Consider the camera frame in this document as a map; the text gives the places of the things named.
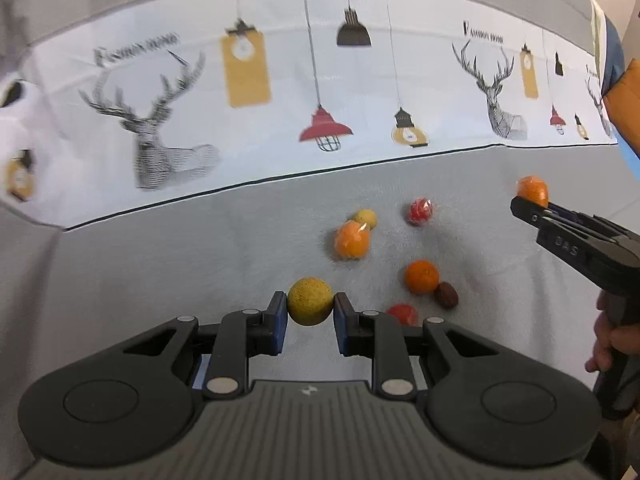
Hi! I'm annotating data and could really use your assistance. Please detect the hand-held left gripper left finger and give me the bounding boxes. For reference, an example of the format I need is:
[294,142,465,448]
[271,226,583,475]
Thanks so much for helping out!
[122,291,289,402]

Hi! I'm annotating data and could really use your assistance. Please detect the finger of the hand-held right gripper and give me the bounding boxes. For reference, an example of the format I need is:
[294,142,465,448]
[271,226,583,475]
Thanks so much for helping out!
[510,195,557,232]
[548,202,630,236]

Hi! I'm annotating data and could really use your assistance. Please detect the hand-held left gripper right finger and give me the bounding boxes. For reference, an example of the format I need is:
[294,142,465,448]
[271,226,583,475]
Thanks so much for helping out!
[333,292,502,402]

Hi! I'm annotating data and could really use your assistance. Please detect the plastic-wrapped orange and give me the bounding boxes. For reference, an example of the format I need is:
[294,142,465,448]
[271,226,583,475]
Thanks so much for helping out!
[516,175,550,209]
[333,221,372,261]

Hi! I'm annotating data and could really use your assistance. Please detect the large round yellow fruit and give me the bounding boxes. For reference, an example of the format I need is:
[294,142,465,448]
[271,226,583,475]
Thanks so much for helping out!
[286,277,334,327]

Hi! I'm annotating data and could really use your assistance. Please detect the large red apple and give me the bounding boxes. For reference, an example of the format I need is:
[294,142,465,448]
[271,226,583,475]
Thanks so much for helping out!
[387,303,419,326]

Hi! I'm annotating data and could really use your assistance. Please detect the bare orange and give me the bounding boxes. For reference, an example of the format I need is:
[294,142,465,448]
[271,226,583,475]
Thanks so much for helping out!
[404,259,441,295]

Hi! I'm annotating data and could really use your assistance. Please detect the small red fruit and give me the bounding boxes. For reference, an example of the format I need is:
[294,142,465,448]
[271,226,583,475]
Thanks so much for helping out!
[408,198,436,226]

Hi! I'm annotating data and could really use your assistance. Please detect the brown date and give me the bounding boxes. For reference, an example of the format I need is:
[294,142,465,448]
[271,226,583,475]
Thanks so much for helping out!
[434,281,460,309]

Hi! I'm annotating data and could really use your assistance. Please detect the person's right hand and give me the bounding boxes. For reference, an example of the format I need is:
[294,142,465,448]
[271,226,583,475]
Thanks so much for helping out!
[584,291,640,374]

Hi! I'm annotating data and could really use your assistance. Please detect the orange and blue cloth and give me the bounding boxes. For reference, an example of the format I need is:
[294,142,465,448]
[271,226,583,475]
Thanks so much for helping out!
[591,0,640,161]

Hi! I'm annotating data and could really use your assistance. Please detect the grey printed bed sheet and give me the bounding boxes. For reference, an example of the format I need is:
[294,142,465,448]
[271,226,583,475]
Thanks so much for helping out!
[0,0,640,480]

